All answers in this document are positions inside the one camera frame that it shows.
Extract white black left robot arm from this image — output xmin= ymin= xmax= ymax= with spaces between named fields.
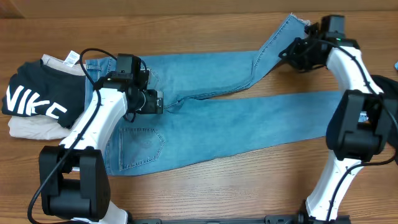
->
xmin=28 ymin=54 xmax=163 ymax=223

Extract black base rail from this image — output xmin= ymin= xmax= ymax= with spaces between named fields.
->
xmin=127 ymin=214 xmax=351 ymax=224

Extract blue denim jeans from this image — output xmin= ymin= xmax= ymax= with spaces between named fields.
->
xmin=104 ymin=15 xmax=341 ymax=176

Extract black shirt white letters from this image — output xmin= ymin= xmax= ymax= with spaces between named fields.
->
xmin=1 ymin=60 xmax=85 ymax=129

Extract black garment right side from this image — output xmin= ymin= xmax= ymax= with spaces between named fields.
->
xmin=371 ymin=75 xmax=398 ymax=148

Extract folded beige garment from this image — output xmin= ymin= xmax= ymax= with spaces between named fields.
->
xmin=8 ymin=54 xmax=85 ymax=140

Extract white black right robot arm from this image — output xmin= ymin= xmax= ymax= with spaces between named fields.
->
xmin=279 ymin=14 xmax=397 ymax=223

